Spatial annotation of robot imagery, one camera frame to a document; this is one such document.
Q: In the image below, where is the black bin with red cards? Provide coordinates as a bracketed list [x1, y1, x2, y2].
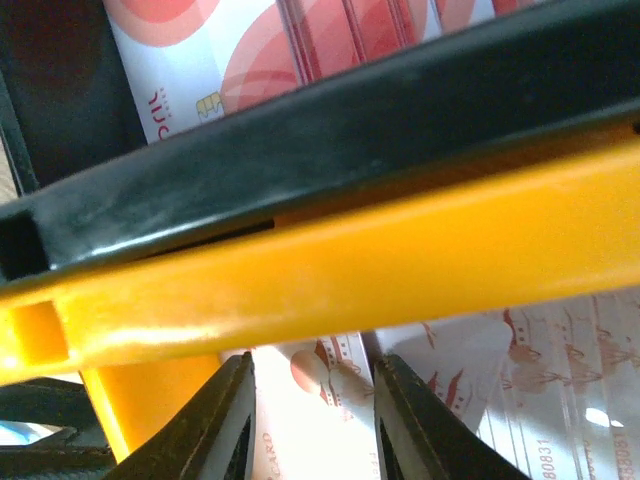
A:
[1, 1, 639, 286]

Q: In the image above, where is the red patterned white card stack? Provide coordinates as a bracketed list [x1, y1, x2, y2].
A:
[105, 0, 522, 143]

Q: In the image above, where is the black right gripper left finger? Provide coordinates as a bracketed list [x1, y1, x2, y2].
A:
[106, 352, 256, 480]

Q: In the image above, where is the black bin with teal cards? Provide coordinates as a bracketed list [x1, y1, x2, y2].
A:
[1, 378, 116, 479]

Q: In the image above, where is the yellow middle bin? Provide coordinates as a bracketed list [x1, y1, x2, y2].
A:
[1, 125, 639, 459]

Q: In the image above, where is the pink patterned white card stack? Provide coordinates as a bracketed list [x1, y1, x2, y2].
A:
[252, 288, 639, 479]

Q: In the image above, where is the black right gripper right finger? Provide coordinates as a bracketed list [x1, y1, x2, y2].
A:
[374, 354, 526, 480]

